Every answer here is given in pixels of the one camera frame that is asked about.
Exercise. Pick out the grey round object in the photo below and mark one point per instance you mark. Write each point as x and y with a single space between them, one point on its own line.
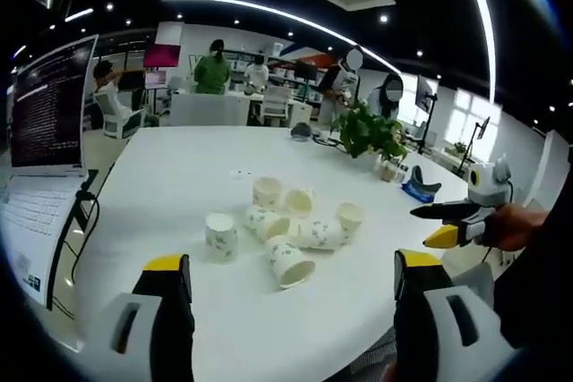
301 131

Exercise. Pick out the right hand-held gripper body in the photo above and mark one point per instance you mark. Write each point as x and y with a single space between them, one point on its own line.
490 187

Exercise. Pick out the long ceiling light strip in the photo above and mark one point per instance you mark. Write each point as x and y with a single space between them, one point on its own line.
250 7

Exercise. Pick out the blue packet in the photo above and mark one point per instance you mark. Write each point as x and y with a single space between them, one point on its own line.
418 193

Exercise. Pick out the white laptop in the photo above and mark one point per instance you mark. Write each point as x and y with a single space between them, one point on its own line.
45 122

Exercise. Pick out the green leafy potted plant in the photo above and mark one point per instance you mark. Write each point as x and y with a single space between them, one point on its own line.
367 129

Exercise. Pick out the pile of printed paper cups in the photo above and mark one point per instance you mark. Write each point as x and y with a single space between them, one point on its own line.
313 234

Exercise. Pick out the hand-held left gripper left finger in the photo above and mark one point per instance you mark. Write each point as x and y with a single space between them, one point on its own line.
165 310

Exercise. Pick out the person's right hand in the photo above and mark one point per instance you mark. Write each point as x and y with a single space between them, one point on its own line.
515 227

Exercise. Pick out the dark grey curved device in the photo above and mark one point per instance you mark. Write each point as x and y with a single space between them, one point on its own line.
423 181

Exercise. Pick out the tripod with black device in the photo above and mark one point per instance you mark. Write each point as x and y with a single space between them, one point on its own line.
479 131

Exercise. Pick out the white table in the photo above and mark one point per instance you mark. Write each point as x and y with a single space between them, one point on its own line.
188 167

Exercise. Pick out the pink display screen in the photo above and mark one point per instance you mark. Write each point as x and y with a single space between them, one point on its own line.
161 55

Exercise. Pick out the white office chair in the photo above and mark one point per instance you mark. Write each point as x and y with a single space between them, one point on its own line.
275 104
121 124

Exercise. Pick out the black monitor on stand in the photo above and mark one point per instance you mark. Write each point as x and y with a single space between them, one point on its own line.
424 91

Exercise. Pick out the glass plant pot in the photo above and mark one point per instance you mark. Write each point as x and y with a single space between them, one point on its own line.
387 172

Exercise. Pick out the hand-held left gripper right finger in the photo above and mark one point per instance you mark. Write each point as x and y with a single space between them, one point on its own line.
421 310

